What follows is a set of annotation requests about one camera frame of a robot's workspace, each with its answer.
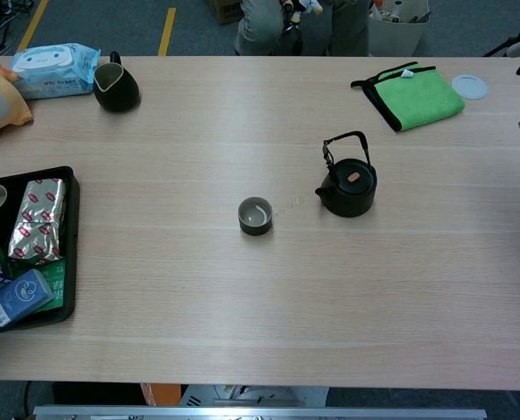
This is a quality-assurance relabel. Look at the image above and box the black teapot with bail handle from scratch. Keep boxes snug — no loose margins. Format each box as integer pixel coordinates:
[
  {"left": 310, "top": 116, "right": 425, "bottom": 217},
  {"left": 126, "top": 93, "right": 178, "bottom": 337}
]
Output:
[{"left": 314, "top": 130, "right": 378, "bottom": 219}]

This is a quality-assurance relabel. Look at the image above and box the small grey tea cup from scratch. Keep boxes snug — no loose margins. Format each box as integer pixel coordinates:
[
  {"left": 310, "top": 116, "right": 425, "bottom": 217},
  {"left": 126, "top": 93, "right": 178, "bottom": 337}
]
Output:
[{"left": 237, "top": 196, "right": 274, "bottom": 237}]

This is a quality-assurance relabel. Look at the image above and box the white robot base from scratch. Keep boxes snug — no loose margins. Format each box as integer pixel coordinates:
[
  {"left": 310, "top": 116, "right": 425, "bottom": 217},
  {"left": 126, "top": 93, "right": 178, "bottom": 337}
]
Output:
[{"left": 180, "top": 383, "right": 329, "bottom": 408}]

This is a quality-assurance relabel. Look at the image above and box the black tripod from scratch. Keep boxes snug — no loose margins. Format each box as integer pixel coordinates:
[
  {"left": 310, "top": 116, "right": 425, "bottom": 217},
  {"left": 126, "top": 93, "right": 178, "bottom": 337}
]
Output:
[{"left": 482, "top": 6, "right": 520, "bottom": 58}]

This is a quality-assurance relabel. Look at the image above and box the orange plush toy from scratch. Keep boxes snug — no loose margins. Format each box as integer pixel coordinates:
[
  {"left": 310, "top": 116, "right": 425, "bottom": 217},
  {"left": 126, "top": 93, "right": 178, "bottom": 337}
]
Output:
[{"left": 0, "top": 54, "right": 34, "bottom": 143}]

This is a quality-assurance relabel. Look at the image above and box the round white plastic lid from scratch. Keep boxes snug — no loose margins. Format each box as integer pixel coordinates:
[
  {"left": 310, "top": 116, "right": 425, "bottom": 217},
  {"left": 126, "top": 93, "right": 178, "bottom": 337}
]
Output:
[{"left": 451, "top": 73, "right": 490, "bottom": 101}]

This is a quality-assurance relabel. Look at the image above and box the blue wet wipes pack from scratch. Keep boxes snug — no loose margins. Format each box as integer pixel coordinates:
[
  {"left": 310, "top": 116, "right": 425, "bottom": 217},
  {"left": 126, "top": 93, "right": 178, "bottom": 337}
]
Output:
[{"left": 9, "top": 42, "right": 102, "bottom": 101}]

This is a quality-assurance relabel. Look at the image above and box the green microfiber cloth black trim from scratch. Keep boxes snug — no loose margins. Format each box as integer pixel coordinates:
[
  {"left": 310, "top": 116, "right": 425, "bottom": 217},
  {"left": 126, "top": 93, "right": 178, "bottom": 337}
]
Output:
[{"left": 350, "top": 62, "right": 467, "bottom": 133}]

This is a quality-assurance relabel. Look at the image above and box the white storage bin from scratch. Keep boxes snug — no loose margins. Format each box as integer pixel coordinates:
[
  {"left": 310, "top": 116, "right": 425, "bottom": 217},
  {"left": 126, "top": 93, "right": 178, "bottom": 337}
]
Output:
[{"left": 367, "top": 0, "right": 432, "bottom": 58}]

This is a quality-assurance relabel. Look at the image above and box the dark pitcher with beige inside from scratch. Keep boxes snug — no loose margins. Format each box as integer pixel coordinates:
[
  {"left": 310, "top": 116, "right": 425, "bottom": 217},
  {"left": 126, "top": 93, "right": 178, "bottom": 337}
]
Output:
[{"left": 93, "top": 51, "right": 141, "bottom": 113}]

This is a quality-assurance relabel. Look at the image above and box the silver foil tea pack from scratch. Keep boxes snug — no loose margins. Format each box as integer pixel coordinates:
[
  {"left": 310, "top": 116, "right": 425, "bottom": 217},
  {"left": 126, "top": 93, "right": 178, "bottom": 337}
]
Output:
[{"left": 7, "top": 178, "right": 67, "bottom": 266}]

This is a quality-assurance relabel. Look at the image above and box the black plastic tray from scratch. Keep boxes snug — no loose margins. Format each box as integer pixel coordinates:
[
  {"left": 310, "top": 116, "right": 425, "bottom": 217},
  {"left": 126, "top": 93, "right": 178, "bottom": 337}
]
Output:
[{"left": 0, "top": 165, "right": 81, "bottom": 337}]

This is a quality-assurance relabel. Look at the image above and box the green paper packet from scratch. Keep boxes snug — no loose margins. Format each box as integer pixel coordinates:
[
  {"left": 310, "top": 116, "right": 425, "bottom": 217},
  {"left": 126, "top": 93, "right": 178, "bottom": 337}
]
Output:
[{"left": 0, "top": 247, "right": 67, "bottom": 325}]

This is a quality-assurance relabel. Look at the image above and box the blue box with white logo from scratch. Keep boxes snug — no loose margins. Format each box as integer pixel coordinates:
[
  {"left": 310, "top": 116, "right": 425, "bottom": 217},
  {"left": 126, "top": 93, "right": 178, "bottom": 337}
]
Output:
[{"left": 0, "top": 268, "right": 55, "bottom": 328}]

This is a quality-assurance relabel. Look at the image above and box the small plush toy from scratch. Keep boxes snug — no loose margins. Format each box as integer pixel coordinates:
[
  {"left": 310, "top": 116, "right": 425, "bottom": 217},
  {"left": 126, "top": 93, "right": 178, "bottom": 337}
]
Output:
[{"left": 279, "top": 0, "right": 323, "bottom": 25}]

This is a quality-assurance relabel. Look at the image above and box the brown cardboard box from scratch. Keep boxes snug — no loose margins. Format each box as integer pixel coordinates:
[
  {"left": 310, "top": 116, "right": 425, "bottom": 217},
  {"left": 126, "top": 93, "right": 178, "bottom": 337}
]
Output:
[{"left": 205, "top": 0, "right": 243, "bottom": 25}]

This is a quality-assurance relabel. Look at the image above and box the person in khaki trousers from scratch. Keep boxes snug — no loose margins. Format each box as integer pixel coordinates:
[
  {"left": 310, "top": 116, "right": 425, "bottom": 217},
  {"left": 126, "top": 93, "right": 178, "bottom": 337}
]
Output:
[{"left": 235, "top": 0, "right": 370, "bottom": 57}]

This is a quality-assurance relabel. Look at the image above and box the orange panel under table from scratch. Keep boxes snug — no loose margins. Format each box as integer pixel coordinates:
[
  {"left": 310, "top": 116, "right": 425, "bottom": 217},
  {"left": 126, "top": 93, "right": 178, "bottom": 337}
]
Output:
[{"left": 139, "top": 382, "right": 182, "bottom": 407}]

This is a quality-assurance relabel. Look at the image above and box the aluminium rail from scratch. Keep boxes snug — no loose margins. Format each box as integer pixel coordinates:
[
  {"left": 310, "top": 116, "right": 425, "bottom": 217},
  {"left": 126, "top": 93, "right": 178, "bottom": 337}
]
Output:
[{"left": 32, "top": 404, "right": 488, "bottom": 420}]

